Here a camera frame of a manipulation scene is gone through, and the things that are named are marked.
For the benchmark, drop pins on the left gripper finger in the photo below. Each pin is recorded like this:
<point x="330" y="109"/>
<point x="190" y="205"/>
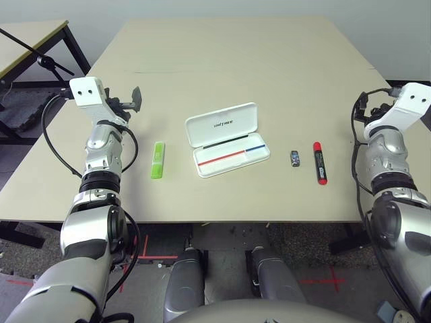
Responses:
<point x="107" y="94"/>
<point x="137" y="99"/>

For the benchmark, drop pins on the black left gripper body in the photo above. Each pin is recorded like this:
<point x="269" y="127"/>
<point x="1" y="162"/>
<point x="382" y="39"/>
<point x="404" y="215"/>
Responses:
<point x="118" y="106"/>

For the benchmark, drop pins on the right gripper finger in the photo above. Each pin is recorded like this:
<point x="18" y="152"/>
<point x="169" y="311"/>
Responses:
<point x="363" y="100"/>

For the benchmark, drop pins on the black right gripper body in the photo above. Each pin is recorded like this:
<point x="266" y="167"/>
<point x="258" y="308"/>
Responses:
<point x="378" y="111"/>

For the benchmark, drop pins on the green highlighter pen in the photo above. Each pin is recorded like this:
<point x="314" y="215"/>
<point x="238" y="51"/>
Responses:
<point x="157" y="161"/>

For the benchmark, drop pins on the red and black marker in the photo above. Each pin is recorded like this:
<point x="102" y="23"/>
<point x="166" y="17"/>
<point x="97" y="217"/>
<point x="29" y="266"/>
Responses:
<point x="320" y="165"/>

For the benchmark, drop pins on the small dark eraser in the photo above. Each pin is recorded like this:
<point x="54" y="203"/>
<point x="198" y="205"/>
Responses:
<point x="295" y="159"/>

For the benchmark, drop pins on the white plastic pencil case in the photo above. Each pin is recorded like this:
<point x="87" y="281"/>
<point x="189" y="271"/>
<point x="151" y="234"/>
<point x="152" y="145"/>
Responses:
<point x="222" y="134"/>

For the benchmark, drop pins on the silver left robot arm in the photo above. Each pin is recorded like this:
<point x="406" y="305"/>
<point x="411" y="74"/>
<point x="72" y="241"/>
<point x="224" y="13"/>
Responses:
<point x="91" y="235"/>

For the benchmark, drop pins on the red and blue pencil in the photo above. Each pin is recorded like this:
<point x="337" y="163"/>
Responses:
<point x="222" y="158"/>

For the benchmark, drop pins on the black tripod stand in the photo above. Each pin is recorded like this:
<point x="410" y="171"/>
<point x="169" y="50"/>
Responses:
<point x="45" y="61"/>

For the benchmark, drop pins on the black foam floor mat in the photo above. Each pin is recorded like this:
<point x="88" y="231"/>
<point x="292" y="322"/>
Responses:
<point x="23" y="107"/>

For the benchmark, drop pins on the black table leg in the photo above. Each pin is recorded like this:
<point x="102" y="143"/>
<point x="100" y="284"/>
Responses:
<point x="20" y="232"/>

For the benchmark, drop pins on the grey robot left leg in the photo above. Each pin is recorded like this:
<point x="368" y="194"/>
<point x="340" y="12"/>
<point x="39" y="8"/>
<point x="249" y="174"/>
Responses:
<point x="185" y="286"/>

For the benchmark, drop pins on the grey robot leg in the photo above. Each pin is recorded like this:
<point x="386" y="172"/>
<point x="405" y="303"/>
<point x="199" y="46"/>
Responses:
<point x="276" y="276"/>
<point x="185" y="286"/>

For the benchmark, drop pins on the grey robot right leg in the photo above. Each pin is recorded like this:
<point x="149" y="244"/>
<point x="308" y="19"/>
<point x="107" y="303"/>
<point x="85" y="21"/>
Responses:
<point x="276" y="276"/>

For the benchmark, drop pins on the white shoe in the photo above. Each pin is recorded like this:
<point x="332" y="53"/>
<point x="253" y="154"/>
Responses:
<point x="401" y="317"/>

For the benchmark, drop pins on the grey robot torso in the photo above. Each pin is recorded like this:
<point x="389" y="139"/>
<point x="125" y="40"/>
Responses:
<point x="256" y="313"/>

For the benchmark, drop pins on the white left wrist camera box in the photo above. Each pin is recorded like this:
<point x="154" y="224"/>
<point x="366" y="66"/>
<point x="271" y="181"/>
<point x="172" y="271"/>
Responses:
<point x="85" y="92"/>

